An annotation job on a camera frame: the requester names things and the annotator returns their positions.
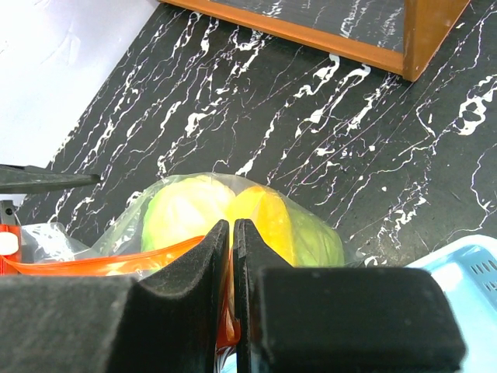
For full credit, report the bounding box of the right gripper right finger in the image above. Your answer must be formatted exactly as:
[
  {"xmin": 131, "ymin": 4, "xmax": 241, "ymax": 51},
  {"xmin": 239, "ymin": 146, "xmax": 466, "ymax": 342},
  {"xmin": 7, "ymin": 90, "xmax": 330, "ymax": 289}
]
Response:
[{"xmin": 233, "ymin": 219, "xmax": 466, "ymax": 372}]

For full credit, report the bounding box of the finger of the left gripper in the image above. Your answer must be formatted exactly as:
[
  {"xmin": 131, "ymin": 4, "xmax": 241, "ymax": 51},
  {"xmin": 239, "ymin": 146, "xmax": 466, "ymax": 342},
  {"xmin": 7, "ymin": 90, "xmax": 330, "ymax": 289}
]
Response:
[
  {"xmin": 1, "ymin": 164, "xmax": 101, "ymax": 193},
  {"xmin": 0, "ymin": 200, "xmax": 18, "ymax": 225}
]

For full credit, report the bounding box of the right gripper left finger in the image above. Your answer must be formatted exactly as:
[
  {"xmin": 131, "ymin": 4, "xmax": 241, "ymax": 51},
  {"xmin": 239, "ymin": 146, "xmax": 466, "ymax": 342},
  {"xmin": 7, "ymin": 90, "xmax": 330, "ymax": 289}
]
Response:
[{"xmin": 1, "ymin": 221, "xmax": 229, "ymax": 372}]

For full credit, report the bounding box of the green cabbage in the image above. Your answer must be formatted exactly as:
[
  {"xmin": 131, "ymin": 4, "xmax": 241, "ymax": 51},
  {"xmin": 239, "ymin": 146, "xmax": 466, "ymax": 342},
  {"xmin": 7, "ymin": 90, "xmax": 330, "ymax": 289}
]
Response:
[
  {"xmin": 290, "ymin": 209, "xmax": 345, "ymax": 267},
  {"xmin": 141, "ymin": 175, "xmax": 235, "ymax": 252}
]

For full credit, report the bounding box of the clear zip top bag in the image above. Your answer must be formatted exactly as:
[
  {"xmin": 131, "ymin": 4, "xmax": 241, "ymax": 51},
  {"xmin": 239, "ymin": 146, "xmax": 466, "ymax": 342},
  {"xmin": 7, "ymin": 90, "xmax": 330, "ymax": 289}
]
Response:
[{"xmin": 1, "ymin": 173, "xmax": 348, "ymax": 372}]

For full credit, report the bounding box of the yellow star fruit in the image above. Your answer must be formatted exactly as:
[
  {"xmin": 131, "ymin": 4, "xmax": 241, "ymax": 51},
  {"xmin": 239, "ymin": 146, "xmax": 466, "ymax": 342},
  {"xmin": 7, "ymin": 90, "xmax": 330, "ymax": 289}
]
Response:
[{"xmin": 226, "ymin": 186, "xmax": 297, "ymax": 266}]

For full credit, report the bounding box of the light blue plastic basket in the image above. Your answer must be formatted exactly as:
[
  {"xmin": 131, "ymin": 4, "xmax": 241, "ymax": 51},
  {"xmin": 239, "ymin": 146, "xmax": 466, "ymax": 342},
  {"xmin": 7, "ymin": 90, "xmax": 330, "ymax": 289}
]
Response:
[{"xmin": 223, "ymin": 235, "xmax": 497, "ymax": 373}]

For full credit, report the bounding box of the wooden shelf rack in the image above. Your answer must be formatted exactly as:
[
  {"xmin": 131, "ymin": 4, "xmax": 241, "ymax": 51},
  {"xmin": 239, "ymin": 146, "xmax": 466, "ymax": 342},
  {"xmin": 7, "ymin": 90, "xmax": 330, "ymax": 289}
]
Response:
[{"xmin": 167, "ymin": 1, "xmax": 470, "ymax": 82}]

